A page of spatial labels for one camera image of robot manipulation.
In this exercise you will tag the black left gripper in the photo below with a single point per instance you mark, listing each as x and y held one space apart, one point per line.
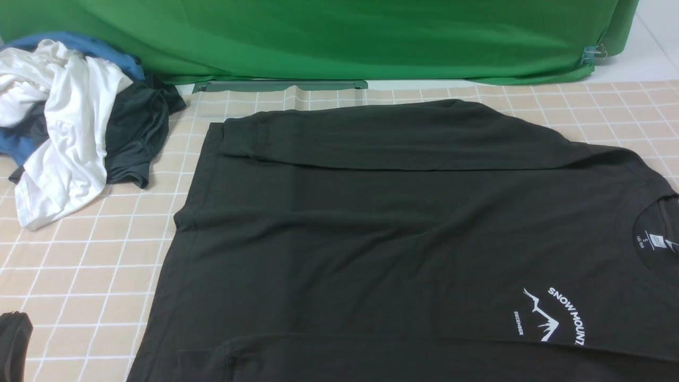
16 330

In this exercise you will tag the dark gray long-sleeved shirt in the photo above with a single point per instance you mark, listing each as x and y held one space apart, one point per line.
432 241

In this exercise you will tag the beige checkered table cloth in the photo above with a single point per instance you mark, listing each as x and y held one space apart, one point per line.
87 281

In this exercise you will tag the white crumpled garment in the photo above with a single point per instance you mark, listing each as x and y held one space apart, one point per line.
67 171

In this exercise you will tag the blue crumpled garment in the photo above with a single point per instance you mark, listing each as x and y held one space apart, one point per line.
101 53

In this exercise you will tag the dark gray crumpled garment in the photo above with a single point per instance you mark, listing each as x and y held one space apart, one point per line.
137 130

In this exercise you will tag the gray-green metal base bar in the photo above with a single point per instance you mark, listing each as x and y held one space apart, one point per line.
268 85

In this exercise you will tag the green backdrop cloth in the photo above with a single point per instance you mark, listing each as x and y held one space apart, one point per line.
491 42

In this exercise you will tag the blue binder clip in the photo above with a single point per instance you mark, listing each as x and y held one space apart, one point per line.
592 54

